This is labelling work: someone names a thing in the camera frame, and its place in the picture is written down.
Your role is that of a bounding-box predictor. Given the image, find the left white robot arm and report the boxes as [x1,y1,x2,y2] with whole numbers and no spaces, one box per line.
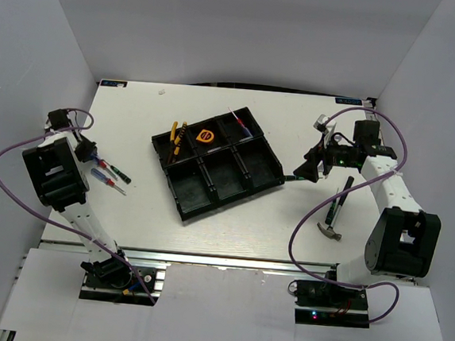
[22,109,132,289]

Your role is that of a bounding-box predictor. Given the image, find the black six-compartment tray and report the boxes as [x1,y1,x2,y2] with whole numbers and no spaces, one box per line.
[151,107,285,221]

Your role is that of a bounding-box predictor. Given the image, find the yellow long-nose pliers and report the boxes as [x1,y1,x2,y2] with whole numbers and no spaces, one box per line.
[167,121,178,165]

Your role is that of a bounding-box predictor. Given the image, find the blue handle screwdriver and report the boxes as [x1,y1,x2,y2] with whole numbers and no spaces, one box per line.
[90,154,118,180]
[91,169,126,196]
[229,108,253,138]

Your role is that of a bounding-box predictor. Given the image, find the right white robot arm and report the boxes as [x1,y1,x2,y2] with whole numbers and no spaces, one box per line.
[295,115,442,307]

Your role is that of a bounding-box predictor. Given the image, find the black handle claw hammer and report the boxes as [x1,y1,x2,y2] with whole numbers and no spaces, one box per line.
[317,176,354,242]

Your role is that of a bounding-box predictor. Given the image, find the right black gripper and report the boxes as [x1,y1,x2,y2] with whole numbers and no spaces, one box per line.
[292,130,359,186]

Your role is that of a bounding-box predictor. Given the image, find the orange tape measure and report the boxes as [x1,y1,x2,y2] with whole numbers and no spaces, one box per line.
[195,128,215,145]

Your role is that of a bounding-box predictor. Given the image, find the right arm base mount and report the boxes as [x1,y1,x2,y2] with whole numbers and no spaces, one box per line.
[287,280,369,329]

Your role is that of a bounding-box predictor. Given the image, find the green black precision screwdriver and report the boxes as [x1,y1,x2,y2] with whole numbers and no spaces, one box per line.
[284,175,305,182]

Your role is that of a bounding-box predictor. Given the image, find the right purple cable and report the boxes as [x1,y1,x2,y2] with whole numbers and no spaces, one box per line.
[282,101,417,327]

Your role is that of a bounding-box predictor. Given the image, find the yellow black pliers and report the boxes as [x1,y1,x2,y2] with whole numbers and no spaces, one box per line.
[171,122,187,163]

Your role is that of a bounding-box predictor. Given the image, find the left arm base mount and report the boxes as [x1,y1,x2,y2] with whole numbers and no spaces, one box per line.
[79,248,161,307]

